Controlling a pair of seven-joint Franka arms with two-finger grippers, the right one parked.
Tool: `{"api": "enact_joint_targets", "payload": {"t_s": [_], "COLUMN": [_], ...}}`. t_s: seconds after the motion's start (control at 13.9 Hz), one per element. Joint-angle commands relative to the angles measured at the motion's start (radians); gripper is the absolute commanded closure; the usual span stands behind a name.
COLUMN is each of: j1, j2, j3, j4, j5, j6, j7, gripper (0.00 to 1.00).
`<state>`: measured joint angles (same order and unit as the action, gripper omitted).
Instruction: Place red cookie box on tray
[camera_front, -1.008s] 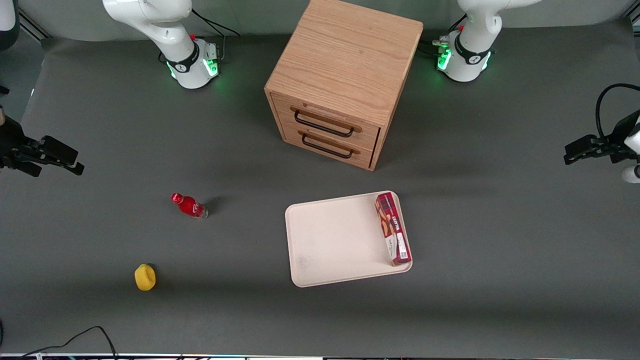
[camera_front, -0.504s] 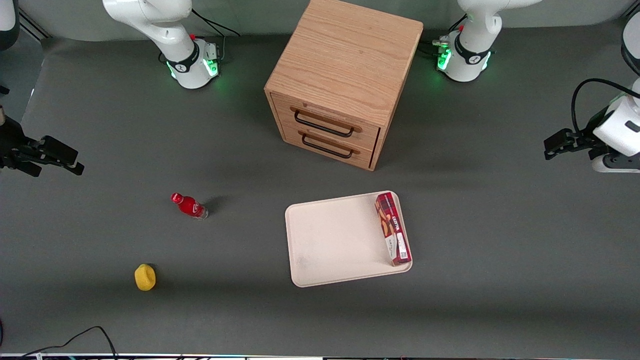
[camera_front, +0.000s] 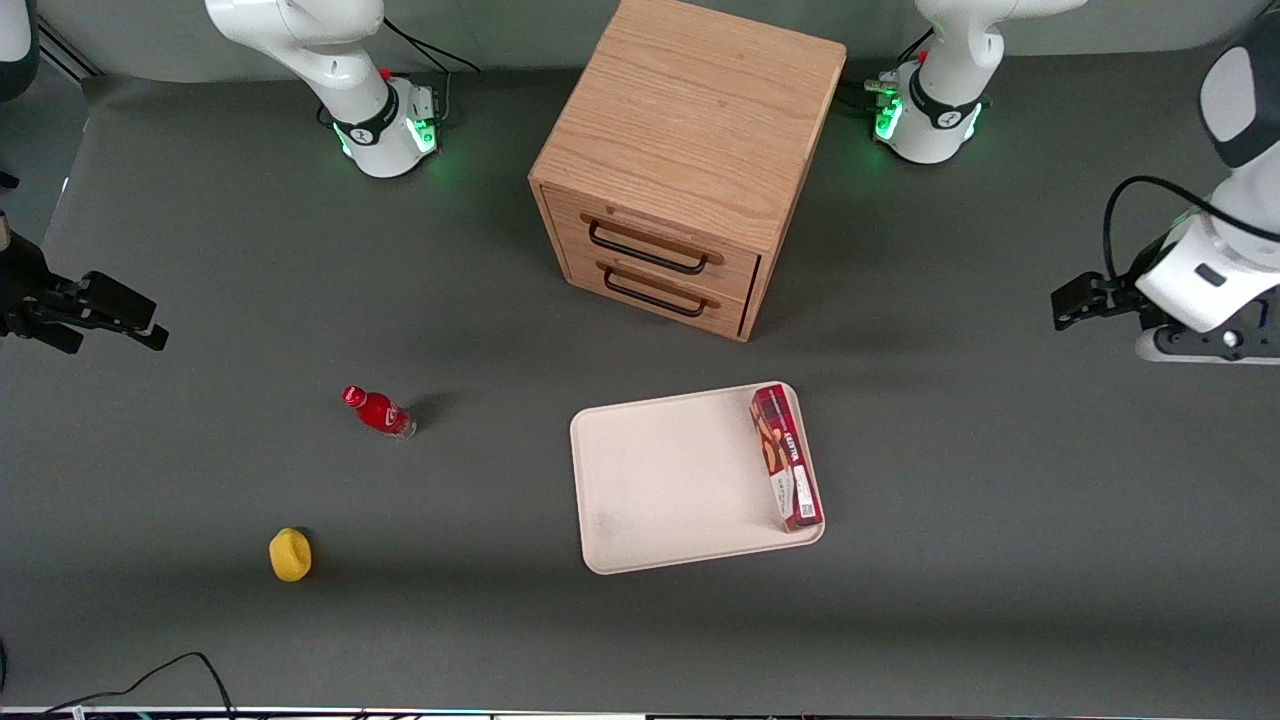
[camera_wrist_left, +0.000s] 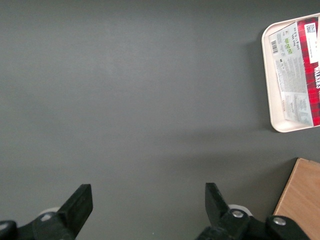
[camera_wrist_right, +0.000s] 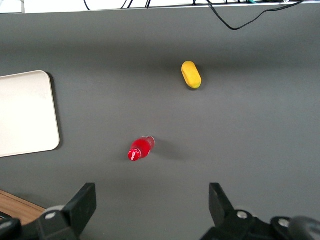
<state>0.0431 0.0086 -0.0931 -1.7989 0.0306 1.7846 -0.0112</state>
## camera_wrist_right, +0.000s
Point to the yellow sponge toy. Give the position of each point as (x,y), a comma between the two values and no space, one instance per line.
(191,75)

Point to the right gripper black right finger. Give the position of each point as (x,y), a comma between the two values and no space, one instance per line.
(222,212)

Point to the wooden drawer cabinet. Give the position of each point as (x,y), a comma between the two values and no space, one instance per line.
(17,206)

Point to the small red soda bottle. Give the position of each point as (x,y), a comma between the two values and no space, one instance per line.
(141,148)

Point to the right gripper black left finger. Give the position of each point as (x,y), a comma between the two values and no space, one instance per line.
(80,207)

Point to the cream plastic tray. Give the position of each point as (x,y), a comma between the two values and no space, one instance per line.
(25,112)

